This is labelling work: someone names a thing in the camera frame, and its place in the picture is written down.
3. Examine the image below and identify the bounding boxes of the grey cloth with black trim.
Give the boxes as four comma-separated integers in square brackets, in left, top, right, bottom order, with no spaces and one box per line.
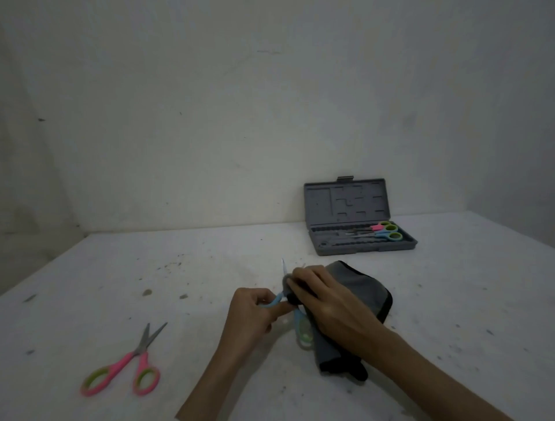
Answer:
[283,260,394,383]

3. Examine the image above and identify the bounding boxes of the person's left hand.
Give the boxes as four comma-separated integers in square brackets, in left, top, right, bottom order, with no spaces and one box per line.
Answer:
[219,287,296,352]

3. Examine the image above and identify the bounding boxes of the grey plastic tool case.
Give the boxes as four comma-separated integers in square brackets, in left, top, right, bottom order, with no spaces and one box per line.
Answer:
[303,176,419,257]

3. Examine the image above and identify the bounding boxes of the person's right forearm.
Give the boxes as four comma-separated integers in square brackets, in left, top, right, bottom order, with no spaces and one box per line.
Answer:
[369,327,514,421]

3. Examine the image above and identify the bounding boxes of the blue and green scissors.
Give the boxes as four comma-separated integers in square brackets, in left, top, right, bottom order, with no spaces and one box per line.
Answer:
[259,258,316,350]
[345,231,404,243]

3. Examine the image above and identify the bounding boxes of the person's left forearm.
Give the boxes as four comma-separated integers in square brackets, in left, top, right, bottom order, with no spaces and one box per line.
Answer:
[175,340,244,421]

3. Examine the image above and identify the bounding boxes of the person's right hand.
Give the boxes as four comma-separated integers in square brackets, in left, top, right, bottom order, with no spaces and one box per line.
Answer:
[287,265,393,361]

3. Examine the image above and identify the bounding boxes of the pink and green scissors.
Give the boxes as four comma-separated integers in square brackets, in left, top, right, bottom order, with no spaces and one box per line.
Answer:
[80,322,169,398]
[346,221,399,235]

